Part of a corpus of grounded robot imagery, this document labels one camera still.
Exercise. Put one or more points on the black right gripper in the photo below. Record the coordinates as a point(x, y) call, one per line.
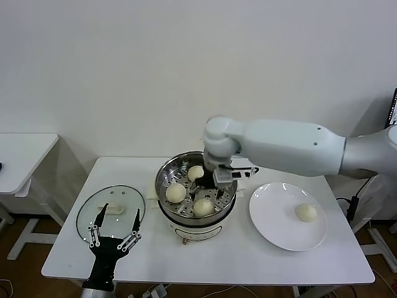
point(206, 183)

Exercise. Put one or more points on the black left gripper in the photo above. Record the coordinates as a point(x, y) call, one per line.
point(105, 254)

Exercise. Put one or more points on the white steamed baozi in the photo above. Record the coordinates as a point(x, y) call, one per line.
point(306, 213)
point(175, 192)
point(203, 207)
point(194, 173)

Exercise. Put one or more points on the round glass pot lid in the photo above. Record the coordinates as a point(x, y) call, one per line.
point(83, 217)

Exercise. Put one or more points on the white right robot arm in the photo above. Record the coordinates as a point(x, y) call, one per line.
point(279, 146)

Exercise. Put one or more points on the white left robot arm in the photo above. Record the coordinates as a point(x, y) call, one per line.
point(96, 293)

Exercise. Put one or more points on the perforated steel steamer basket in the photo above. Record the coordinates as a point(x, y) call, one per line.
point(164, 174)

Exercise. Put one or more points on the white electric cooker pot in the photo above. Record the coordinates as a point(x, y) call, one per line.
point(198, 231)

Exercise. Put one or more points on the round white plate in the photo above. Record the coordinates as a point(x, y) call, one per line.
point(273, 211)

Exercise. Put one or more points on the white side desk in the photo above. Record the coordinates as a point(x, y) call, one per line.
point(24, 155)

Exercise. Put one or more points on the white desk with laptop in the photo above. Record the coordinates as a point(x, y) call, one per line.
point(366, 211)

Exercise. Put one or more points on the grey open laptop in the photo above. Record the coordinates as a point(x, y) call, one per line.
point(393, 108)

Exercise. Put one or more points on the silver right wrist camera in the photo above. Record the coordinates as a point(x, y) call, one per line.
point(222, 176)

